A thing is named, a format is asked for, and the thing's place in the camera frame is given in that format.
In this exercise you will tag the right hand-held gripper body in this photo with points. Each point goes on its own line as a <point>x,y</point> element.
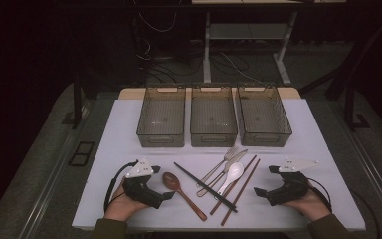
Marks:
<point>288,191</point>

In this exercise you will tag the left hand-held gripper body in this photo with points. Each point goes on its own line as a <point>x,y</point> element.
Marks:
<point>141,192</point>

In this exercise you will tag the brown wooden spoon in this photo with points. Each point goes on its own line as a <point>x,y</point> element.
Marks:
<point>171,181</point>

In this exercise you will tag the black chopstick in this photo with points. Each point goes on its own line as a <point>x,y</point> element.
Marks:
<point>192,177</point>
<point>229,207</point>

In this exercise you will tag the white plastic spoon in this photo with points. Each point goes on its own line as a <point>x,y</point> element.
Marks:
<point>235,172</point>

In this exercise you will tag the transparent brown plastic bin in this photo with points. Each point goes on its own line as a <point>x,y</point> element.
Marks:
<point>263,118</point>
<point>162,119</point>
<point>213,119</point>

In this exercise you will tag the person's left hand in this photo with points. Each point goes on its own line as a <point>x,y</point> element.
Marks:
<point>122,205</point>

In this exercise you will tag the person's right hand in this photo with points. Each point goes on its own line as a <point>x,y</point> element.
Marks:
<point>311,204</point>

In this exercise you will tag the white table mat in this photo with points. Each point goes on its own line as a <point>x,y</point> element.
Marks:
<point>126,149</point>

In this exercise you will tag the metal table knife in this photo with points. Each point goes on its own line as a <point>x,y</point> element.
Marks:
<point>237,157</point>

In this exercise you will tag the metal fork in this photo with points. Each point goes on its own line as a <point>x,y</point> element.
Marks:
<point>230,153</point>

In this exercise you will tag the white metal desk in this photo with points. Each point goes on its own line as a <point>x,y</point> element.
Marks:
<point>245,31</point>

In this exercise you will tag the slanted black stand bar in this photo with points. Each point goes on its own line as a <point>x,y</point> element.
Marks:
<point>361,56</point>

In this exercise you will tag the silver floor rail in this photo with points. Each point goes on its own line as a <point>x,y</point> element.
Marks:
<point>378,186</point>
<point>46,186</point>

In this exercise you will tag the black metal stand post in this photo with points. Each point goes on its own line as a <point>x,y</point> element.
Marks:
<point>77,99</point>
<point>349,106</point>

